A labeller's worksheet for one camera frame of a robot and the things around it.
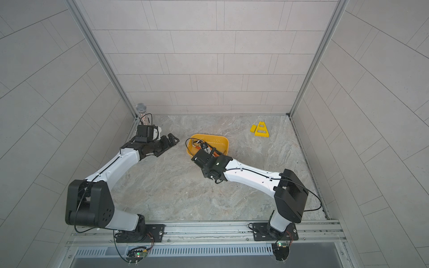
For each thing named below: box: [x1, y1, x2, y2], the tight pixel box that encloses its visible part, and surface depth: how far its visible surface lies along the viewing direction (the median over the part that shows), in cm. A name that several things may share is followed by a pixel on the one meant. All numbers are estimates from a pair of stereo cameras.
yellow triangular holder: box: [254, 121, 270, 138], surface depth 110 cm
